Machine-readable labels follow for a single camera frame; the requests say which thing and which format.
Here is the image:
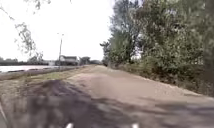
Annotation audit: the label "grey dirt path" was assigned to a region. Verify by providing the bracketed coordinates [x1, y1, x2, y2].
[4, 64, 214, 128]

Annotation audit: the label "building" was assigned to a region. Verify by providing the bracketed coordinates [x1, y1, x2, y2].
[58, 54, 80, 66]

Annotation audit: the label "street lamp pole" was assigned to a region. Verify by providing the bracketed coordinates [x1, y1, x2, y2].
[56, 32, 65, 72]

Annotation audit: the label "row of trees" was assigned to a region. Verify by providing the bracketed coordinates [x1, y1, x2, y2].
[99, 0, 214, 98]

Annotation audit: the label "grass verge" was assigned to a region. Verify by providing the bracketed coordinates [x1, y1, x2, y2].
[0, 65, 93, 88]

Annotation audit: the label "overhanging tree branches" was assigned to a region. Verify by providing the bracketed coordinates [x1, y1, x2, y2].
[0, 0, 53, 63]

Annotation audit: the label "water surface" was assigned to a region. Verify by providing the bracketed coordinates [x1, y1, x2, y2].
[0, 64, 61, 74]

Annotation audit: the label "distant tree line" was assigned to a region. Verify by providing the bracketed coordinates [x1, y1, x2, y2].
[0, 55, 49, 67]

